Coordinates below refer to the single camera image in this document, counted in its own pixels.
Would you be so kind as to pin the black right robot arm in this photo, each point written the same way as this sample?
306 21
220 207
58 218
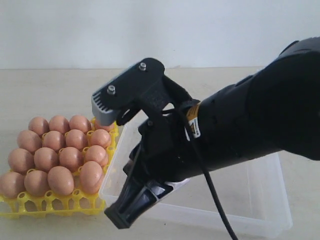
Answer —
277 108

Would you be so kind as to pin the clear plastic bin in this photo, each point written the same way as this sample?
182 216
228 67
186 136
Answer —
252 193

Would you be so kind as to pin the yellow plastic egg tray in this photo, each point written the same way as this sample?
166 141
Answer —
53 203

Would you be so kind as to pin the brown egg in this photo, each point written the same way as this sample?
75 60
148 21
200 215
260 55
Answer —
91 177
36 183
12 184
45 159
54 140
20 160
76 138
61 181
59 123
39 125
107 128
71 158
80 122
101 138
98 154
29 141

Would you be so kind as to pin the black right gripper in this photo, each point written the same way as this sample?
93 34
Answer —
159 165

